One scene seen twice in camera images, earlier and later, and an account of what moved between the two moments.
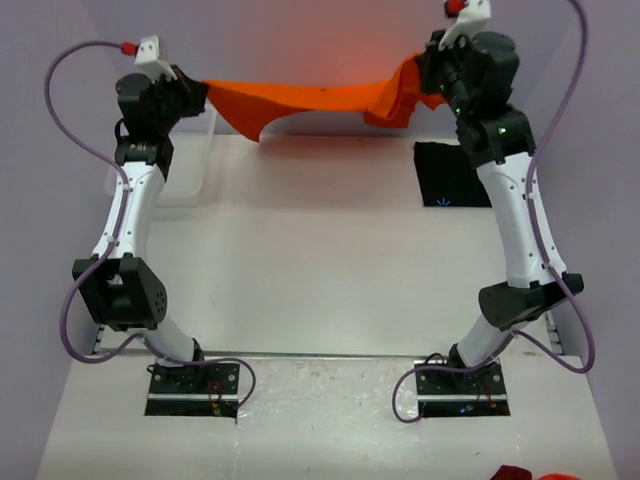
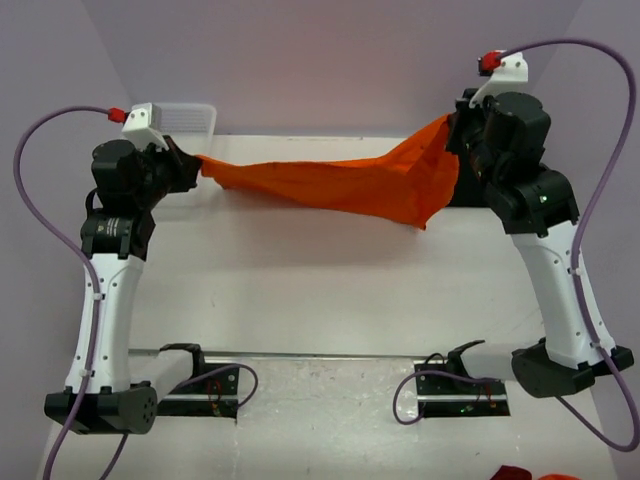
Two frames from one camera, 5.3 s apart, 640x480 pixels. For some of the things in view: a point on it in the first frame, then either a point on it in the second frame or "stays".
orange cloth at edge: [559, 477] stays
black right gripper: [432, 56] → [458, 118]
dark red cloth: [508, 472] stays
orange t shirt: [387, 103] → [414, 179]
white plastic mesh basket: [192, 177] stays
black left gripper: [192, 92] → [186, 166]
